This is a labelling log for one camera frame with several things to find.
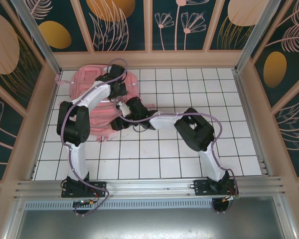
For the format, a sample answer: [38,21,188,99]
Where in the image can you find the pink backpack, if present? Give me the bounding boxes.
[55,64,157,143]

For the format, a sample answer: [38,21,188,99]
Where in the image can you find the grey metal sheet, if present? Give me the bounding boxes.
[3,208,299,239]

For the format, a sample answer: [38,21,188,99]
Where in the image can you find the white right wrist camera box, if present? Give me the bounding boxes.
[117,101,131,118]

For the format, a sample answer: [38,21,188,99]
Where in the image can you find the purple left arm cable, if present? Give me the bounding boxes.
[61,58,129,217]

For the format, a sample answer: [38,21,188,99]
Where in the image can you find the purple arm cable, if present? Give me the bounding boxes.
[114,96,240,215]
[61,58,129,217]

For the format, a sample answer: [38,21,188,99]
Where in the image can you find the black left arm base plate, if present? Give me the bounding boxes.
[61,181,107,199]

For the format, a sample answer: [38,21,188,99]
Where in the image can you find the aluminium mounting rail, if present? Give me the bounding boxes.
[13,176,290,200]

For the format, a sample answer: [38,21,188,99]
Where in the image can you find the slotted metal cable tray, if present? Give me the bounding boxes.
[23,200,281,210]

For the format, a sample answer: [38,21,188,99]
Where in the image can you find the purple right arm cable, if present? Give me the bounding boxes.
[114,96,240,215]

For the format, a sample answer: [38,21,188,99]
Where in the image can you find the aluminium corner post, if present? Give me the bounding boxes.
[9,0,63,76]
[233,0,281,73]

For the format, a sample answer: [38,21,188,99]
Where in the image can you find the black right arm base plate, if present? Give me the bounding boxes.
[193,179,240,196]

